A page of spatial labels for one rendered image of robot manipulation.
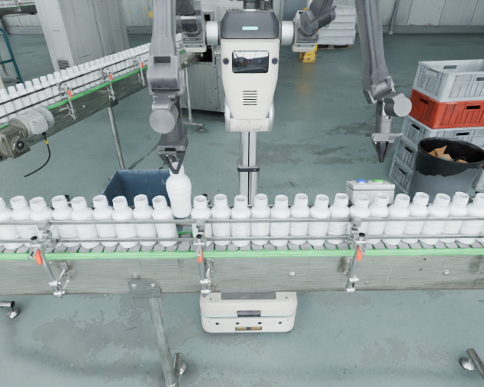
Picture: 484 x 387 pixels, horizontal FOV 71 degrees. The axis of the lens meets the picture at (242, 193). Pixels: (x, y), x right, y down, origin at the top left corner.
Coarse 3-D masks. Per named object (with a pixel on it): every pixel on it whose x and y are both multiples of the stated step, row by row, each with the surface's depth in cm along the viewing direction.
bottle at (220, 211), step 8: (216, 200) 97; (224, 200) 98; (216, 208) 99; (224, 208) 99; (216, 216) 99; (224, 216) 99; (216, 224) 101; (224, 224) 101; (216, 232) 102; (224, 232) 102
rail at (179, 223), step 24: (0, 240) 101; (24, 240) 101; (72, 240) 101; (96, 240) 101; (120, 240) 101; (144, 240) 102; (168, 240) 102; (192, 240) 102; (216, 240) 102; (240, 240) 102
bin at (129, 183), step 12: (120, 180) 159; (132, 180) 159; (144, 180) 160; (156, 180) 160; (108, 192) 146; (120, 192) 160; (132, 192) 163; (144, 192) 163; (156, 192) 163; (108, 204) 146; (132, 204) 167; (168, 204) 167; (180, 228) 148
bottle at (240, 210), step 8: (240, 200) 100; (232, 208) 101; (240, 208) 98; (248, 208) 100; (232, 216) 99; (240, 216) 98; (248, 216) 99; (232, 224) 101; (240, 224) 99; (248, 224) 101; (232, 232) 103; (240, 232) 101; (248, 232) 102; (248, 240) 104
